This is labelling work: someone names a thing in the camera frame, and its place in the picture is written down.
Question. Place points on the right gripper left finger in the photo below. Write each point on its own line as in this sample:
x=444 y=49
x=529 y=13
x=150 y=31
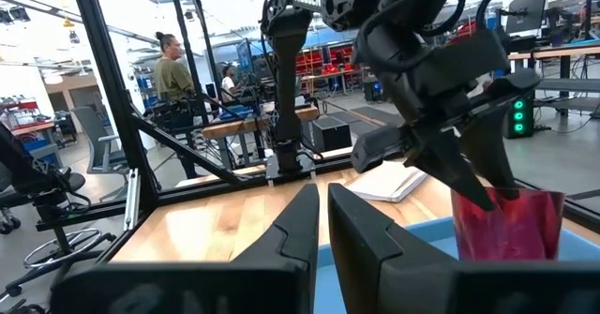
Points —
x=262 y=276

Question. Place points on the blue plastic tray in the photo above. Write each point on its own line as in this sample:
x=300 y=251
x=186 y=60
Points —
x=431 y=239

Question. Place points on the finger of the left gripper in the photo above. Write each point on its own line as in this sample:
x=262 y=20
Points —
x=492 y=150
x=445 y=164

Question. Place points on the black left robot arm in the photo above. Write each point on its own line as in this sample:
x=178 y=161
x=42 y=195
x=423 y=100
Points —
x=288 y=94

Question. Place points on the wooden workbench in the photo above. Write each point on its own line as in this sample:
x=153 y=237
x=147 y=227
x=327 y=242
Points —
x=234 y=127
x=562 y=52

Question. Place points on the red storage shelf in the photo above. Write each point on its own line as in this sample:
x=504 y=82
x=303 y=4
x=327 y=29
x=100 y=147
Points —
x=328 y=61

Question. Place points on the grey office chair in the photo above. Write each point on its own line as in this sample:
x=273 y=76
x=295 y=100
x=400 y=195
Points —
x=96 y=136

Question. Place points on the red translucent cup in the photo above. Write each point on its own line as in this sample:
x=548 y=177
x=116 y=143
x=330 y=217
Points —
x=529 y=229

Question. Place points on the black monitor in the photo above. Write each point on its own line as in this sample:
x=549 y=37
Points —
x=527 y=11

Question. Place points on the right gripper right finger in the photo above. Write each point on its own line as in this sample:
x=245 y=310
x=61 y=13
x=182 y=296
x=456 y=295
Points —
x=398 y=276

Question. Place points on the black tower with green lights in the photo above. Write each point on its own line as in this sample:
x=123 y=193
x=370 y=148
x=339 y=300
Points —
x=518 y=116

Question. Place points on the person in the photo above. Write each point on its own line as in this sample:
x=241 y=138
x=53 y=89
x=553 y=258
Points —
x=171 y=79
x=229 y=84

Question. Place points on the black box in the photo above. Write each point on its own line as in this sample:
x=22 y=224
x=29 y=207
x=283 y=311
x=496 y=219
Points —
x=332 y=133

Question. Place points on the white notebook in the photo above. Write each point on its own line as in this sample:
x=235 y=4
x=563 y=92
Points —
x=384 y=183

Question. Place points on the black metal rig frame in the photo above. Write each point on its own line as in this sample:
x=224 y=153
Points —
x=117 y=94

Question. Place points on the silver metal bracket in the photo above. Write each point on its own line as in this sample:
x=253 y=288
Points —
x=131 y=199

